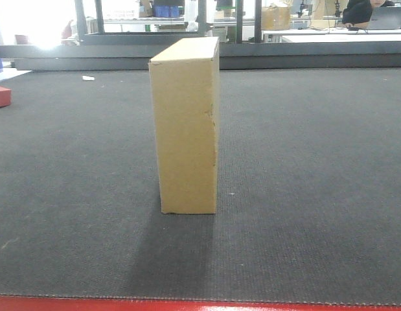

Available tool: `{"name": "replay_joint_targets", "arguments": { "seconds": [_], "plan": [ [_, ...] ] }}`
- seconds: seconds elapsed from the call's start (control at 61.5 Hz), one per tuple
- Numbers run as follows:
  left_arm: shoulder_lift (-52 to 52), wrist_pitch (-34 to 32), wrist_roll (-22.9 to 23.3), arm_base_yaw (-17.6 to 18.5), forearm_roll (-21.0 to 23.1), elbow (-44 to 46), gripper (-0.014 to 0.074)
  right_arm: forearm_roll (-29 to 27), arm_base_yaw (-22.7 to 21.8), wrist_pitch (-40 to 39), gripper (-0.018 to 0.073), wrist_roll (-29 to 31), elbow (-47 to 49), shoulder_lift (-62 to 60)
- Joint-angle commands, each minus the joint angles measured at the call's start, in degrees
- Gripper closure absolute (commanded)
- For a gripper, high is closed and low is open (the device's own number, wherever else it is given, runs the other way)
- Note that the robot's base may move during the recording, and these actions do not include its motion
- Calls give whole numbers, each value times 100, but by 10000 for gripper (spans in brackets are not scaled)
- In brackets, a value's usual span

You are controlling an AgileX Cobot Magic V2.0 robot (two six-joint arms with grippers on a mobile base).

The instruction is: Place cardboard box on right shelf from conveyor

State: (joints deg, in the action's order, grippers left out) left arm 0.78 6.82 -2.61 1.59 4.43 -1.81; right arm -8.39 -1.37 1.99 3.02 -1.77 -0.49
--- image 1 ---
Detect small red block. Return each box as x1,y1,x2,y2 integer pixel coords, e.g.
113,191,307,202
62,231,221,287
0,86,12,107

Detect blue crates in background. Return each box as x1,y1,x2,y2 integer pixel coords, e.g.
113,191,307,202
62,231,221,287
153,5,180,18

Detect person in black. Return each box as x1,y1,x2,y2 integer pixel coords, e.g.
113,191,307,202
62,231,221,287
342,0,395,28

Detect black conveyor belt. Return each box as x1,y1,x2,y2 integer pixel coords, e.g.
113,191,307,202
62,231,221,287
0,68,401,305

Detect red conveyor edge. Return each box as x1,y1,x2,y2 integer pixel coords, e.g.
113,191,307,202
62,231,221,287
0,295,401,310

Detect tall brown cardboard box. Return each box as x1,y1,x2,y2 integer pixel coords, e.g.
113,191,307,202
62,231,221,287
148,37,220,214

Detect background cardboard box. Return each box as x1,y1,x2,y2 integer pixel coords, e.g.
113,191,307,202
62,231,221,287
261,5,290,30

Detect grey laptop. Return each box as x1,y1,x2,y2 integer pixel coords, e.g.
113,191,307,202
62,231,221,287
367,6,401,30

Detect black metal frame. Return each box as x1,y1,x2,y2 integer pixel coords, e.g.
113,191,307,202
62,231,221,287
0,0,401,71

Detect white table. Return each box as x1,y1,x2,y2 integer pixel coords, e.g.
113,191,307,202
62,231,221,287
262,28,401,43

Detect white paper scrap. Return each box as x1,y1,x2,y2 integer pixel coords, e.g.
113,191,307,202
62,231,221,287
82,75,95,81

